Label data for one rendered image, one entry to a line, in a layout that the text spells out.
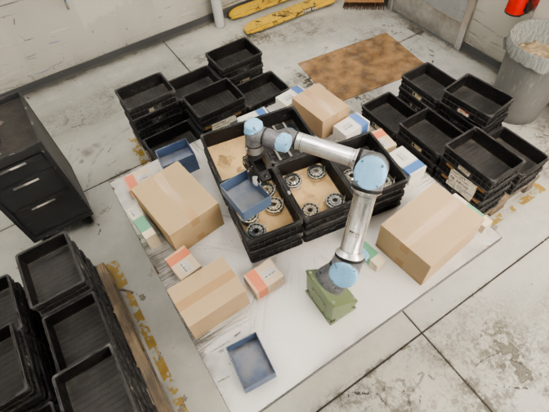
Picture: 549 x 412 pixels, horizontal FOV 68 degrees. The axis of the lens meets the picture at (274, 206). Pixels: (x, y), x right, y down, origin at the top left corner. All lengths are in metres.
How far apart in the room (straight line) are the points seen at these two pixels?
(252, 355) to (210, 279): 0.39
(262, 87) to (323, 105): 1.05
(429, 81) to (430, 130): 0.59
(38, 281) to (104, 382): 0.77
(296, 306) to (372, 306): 0.37
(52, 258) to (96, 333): 0.55
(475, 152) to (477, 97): 0.57
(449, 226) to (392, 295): 0.43
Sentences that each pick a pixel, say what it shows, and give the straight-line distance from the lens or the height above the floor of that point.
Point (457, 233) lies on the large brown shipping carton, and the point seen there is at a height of 0.90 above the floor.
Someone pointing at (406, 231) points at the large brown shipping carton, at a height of 0.90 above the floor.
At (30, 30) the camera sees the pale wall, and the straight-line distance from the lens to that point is 4.80.
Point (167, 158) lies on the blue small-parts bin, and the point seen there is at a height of 0.77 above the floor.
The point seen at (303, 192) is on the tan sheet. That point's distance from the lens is 2.22.
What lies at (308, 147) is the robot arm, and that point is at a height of 1.35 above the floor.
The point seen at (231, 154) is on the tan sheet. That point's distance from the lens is 2.44.
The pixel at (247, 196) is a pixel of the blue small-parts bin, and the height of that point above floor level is 1.08.
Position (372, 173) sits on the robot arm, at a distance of 1.52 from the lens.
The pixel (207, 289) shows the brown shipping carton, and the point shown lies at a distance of 1.94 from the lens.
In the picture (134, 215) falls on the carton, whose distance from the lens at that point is 2.32.
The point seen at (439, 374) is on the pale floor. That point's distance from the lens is 2.78.
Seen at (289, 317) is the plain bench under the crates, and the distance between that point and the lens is 2.01.
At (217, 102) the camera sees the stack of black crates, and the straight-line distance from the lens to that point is 3.34.
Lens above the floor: 2.58
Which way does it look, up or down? 54 degrees down
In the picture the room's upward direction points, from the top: 6 degrees counter-clockwise
